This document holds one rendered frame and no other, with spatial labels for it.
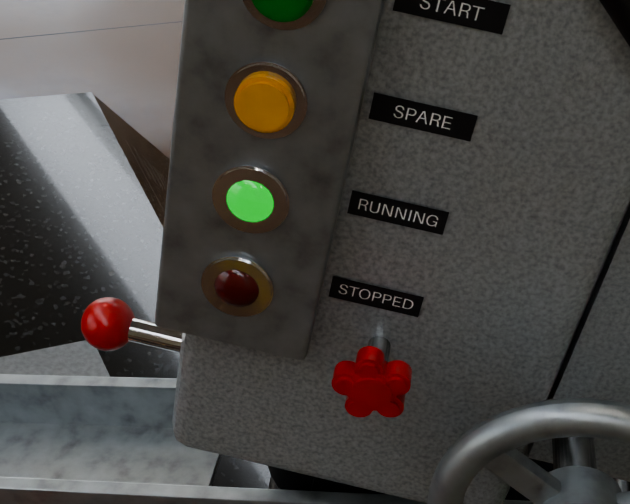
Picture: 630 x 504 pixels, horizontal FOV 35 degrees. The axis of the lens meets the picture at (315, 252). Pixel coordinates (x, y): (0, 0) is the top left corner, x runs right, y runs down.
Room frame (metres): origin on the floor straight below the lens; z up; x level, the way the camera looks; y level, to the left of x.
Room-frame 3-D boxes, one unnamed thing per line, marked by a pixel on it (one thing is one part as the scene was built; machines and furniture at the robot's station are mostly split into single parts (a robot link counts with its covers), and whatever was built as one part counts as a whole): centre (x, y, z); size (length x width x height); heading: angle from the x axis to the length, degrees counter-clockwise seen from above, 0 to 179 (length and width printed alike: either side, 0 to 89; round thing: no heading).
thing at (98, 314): (0.44, 0.09, 1.17); 0.08 x 0.03 x 0.03; 88
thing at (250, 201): (0.38, 0.03, 1.32); 0.02 x 0.01 x 0.02; 88
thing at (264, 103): (0.38, 0.03, 1.37); 0.03 x 0.01 x 0.03; 88
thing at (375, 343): (0.38, -0.04, 1.24); 0.04 x 0.04 x 0.04; 88
